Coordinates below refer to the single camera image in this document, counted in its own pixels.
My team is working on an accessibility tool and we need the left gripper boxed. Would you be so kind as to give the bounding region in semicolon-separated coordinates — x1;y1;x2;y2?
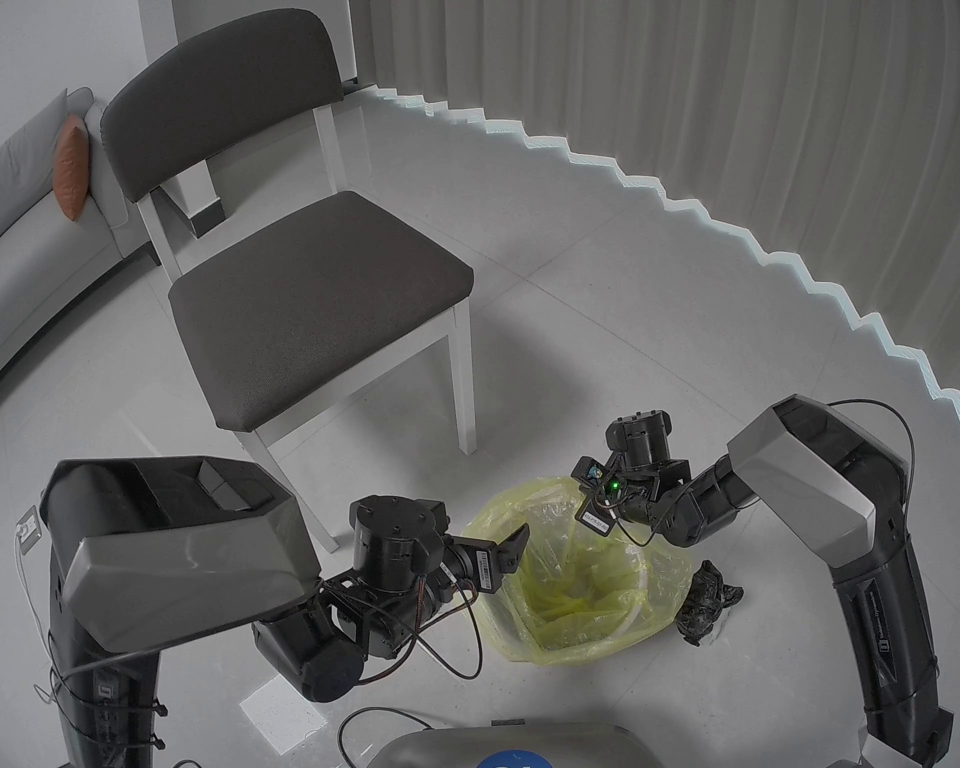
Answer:
442;522;531;596

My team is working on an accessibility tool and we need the orange cushion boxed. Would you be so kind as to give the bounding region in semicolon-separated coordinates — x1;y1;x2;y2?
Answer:
54;114;93;224

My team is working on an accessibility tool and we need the black plastic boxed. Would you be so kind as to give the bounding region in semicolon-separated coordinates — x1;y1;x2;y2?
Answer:
672;558;746;648

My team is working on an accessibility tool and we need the black cable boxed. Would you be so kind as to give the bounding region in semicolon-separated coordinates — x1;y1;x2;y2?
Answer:
336;705;438;768
825;397;918;489

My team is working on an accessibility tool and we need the white cable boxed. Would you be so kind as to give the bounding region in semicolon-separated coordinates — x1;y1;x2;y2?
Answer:
12;525;46;624

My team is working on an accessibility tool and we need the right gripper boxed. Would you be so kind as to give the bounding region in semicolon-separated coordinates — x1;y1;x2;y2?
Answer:
575;478;663;537

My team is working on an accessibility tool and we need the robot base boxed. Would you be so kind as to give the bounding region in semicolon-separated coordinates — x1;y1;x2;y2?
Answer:
371;717;661;768

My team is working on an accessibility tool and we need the dark grey white-legged chair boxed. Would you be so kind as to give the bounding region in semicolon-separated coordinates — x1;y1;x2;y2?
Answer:
99;7;479;556

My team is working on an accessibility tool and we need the grey sofa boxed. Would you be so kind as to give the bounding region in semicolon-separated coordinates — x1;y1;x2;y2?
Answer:
0;87;159;376

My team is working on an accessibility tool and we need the yellow plastic bag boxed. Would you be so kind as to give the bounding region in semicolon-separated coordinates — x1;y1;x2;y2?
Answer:
459;472;695;665

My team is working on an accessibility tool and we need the beige curtain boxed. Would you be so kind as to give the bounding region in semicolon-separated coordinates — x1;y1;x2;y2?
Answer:
348;0;960;402

